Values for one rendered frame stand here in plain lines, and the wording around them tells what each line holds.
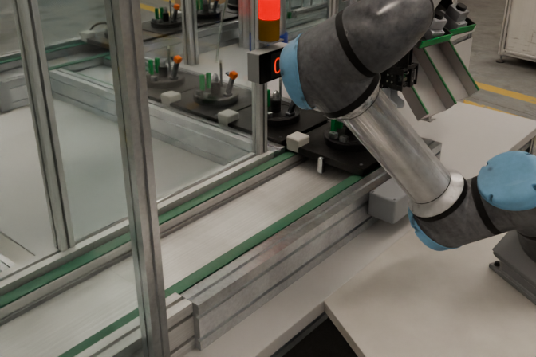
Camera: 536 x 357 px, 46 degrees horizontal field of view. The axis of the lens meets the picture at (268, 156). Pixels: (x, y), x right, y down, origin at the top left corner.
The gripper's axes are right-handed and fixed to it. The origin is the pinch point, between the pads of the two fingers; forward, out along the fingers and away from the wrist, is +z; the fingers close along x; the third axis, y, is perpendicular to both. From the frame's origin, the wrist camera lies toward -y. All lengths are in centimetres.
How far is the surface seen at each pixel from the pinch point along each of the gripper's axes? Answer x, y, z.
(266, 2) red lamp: -21.2, -18.9, -28.5
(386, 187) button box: -14.7, 11.5, 10.6
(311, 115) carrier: 7.5, -26.9, 9.5
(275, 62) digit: -19.8, -17.5, -14.6
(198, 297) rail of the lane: -71, 8, 11
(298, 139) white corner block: -11.5, -16.6, 7.5
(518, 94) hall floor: 342, -79, 107
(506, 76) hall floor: 379, -102, 106
